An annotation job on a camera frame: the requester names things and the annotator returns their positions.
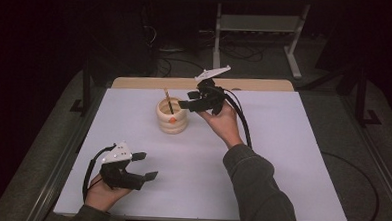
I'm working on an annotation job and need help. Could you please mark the cream ribbed pen holder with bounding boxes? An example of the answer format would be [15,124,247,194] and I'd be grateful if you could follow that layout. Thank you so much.
[154,96,189,136]

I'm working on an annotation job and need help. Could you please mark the black cable on floor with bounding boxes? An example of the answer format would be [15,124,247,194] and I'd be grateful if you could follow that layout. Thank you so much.
[317,150,382,221]

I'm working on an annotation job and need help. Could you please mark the wooden table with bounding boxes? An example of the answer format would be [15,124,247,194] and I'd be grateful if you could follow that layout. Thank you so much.
[111,72,295,97]

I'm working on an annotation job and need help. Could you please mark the white board table cover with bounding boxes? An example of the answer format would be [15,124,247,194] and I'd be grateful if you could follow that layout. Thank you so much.
[52,82,355,221]

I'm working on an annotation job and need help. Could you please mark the dark pencil with orange end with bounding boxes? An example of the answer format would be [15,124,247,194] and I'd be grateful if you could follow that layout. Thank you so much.
[162,87,176,116]

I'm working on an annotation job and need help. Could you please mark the person's right hand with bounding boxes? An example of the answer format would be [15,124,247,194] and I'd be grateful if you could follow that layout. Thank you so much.
[195,99,246,151]

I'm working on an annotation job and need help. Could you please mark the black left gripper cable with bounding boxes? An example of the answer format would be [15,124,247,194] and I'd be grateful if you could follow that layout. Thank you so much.
[81,143,117,203]

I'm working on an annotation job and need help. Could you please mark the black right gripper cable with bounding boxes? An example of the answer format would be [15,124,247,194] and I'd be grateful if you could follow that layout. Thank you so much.
[211,85,255,150]

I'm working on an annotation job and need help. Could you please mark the white metal desk frame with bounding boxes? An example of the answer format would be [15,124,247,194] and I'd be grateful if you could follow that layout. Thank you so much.
[199,0,343,83]

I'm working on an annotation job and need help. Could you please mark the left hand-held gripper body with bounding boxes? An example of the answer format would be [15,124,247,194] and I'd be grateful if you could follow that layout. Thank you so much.
[98,139,149,192]

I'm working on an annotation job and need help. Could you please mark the tangle of black floor cables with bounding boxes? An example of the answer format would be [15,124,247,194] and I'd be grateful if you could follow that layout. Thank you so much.
[217,39,266,63]

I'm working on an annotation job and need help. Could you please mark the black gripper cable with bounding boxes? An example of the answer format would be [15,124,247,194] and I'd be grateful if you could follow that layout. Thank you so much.
[81,143,117,203]
[211,85,255,150]

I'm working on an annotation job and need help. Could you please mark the person's left hand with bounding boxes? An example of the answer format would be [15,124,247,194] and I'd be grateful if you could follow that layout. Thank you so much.
[84,173,134,214]

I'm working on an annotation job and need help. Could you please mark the aluminium rail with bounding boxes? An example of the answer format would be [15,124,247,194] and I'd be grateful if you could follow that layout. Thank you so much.
[28,84,108,221]
[334,95,392,208]

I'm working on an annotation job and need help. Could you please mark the black looped floor cable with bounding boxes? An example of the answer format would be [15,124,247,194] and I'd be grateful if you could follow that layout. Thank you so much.
[153,55,214,80]

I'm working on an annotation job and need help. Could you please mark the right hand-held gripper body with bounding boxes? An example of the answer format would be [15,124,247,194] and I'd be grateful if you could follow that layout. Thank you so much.
[189,63,232,117]

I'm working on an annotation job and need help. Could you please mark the black metal stand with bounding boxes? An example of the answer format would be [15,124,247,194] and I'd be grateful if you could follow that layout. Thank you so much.
[69,68,95,117]
[354,68,385,128]

